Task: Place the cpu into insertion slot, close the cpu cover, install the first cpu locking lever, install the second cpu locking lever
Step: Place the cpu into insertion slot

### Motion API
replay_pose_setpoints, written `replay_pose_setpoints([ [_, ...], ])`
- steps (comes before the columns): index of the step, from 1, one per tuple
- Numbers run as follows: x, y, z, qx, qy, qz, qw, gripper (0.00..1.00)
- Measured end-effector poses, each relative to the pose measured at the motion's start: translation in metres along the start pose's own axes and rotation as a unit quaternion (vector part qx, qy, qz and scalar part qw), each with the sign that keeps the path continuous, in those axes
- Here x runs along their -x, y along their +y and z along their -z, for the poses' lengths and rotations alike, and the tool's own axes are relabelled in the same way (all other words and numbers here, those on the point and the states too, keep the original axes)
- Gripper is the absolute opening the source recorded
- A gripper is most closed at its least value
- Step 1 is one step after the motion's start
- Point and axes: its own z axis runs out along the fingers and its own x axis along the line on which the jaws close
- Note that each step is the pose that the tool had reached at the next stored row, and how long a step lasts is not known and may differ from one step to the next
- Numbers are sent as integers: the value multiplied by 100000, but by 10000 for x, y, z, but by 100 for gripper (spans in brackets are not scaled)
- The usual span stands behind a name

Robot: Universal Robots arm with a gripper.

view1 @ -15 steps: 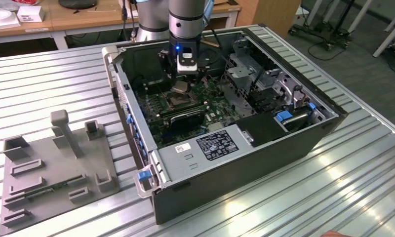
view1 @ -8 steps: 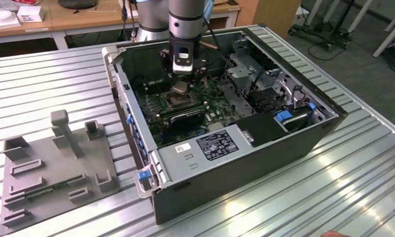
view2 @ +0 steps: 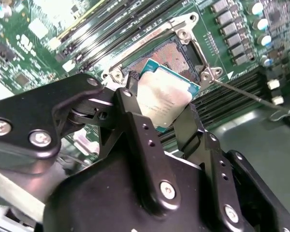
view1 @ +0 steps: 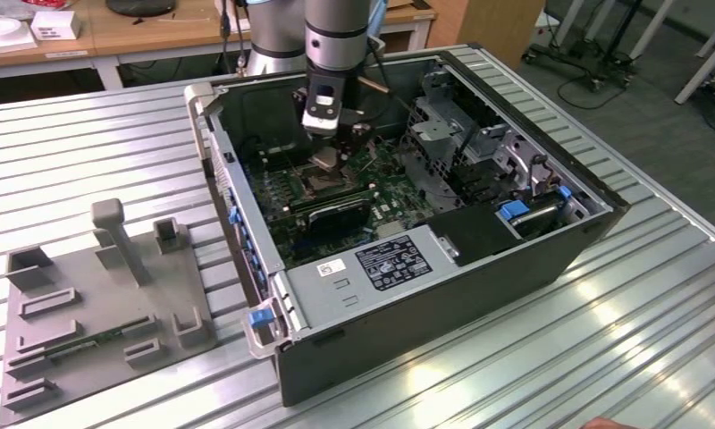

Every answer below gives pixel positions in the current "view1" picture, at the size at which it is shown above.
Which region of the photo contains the silver hinged bracket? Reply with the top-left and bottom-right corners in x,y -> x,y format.
491,127 -> 562,198

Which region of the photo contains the grey metal drive cage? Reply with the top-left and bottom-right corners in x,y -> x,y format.
402,71 -> 518,206

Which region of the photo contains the blue plastic drive clip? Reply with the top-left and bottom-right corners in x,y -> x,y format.
498,200 -> 530,223

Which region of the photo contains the black round base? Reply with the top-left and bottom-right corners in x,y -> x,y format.
107,0 -> 173,17

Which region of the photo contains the green RAM stick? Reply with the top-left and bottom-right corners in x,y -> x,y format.
284,190 -> 372,215
44,319 -> 148,358

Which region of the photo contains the white cardboard box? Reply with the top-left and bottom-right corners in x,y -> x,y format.
28,11 -> 84,42

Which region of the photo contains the blue case latch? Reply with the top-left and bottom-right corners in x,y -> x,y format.
247,307 -> 274,330

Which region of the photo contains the square CPU chip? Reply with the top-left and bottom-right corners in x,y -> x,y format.
307,147 -> 346,172

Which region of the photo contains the white tray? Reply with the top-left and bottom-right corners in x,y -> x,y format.
0,15 -> 37,50

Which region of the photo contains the white table leg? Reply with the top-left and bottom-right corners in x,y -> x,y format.
673,17 -> 715,106
629,0 -> 677,60

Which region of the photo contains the black graphics card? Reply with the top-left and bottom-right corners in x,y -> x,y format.
290,198 -> 375,263

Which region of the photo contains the green motherboard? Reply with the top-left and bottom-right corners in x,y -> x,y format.
240,132 -> 454,265

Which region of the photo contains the wooden desk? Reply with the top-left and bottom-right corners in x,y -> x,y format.
0,0 -> 440,90

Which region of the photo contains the CPU socket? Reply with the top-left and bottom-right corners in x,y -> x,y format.
291,163 -> 363,200

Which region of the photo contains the wooden cabinet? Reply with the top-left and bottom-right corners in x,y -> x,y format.
457,0 -> 545,72

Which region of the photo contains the black wheeled stand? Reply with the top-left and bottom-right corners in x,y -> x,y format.
522,0 -> 641,94

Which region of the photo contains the black PC case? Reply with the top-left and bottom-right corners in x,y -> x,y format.
183,42 -> 631,408

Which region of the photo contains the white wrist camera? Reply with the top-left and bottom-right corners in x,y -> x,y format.
300,82 -> 346,135

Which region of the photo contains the black plastic shroud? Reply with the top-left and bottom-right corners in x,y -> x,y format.
426,204 -> 530,268

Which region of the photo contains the grey power supply unit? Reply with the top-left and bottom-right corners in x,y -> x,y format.
272,222 -> 462,334

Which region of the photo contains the grey parts rack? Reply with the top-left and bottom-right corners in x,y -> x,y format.
0,198 -> 219,425

